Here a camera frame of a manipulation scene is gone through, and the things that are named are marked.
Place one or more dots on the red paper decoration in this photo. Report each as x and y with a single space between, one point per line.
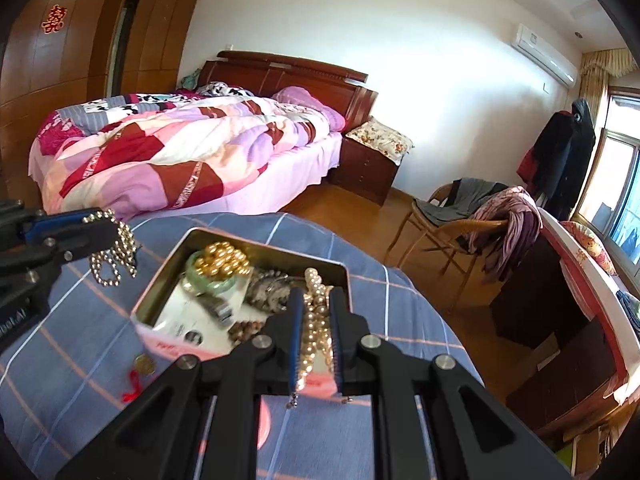
56 19

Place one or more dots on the floral cushion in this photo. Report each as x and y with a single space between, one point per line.
380 140

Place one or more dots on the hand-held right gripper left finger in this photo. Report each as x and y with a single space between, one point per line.
299 330

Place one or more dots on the red hanging garment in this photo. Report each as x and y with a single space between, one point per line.
525 167

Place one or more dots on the floral pillow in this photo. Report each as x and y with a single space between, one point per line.
592 247

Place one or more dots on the cow print blanket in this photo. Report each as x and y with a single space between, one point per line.
125 105

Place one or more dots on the pink patchwork quilt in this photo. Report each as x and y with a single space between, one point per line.
175 160

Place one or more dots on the pink purple garment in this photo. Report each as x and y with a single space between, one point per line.
515 220

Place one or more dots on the white desk cover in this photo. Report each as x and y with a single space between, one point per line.
585 280

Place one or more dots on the pink tin box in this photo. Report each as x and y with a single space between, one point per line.
150 332

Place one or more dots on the dark wooden desk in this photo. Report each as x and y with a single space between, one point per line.
550 300

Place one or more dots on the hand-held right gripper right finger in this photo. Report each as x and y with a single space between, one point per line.
334 340

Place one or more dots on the wooden wardrobe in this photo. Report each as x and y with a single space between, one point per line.
75 85

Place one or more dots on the dark hanging coats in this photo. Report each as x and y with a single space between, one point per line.
565 160

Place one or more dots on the pink pillow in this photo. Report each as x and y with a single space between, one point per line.
305 100

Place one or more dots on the green jade bangle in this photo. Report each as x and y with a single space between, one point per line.
220 285

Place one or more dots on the white paper leaflet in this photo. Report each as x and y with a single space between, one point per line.
175 315

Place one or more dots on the cardboard box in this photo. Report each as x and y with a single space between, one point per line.
590 447

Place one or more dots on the window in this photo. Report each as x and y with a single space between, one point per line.
620 200

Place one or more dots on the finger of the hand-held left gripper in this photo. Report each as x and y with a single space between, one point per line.
55 225
85 242

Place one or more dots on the wicker chair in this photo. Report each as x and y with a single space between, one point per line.
475 227

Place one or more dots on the green bin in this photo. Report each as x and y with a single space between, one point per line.
562 455

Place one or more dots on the red knot charm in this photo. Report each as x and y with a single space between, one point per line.
143 365

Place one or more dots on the white air conditioner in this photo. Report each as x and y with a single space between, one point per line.
545 52

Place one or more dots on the grey garment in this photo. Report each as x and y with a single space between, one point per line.
450 205

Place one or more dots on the wooden nightstand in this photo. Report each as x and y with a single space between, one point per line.
365 170

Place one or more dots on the bed with pink sheet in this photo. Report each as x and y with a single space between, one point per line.
300 170

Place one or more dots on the teal cloth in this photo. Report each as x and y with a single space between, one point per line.
190 80

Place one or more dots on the blue folded garment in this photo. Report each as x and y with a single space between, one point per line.
630 310

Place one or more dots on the round table blue plaid cloth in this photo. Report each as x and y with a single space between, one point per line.
75 360

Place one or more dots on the wooden headboard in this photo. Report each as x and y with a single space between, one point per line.
300 80

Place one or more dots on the pink bangle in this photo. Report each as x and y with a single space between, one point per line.
265 422

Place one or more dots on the silver wristwatch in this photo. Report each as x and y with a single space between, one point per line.
220 307

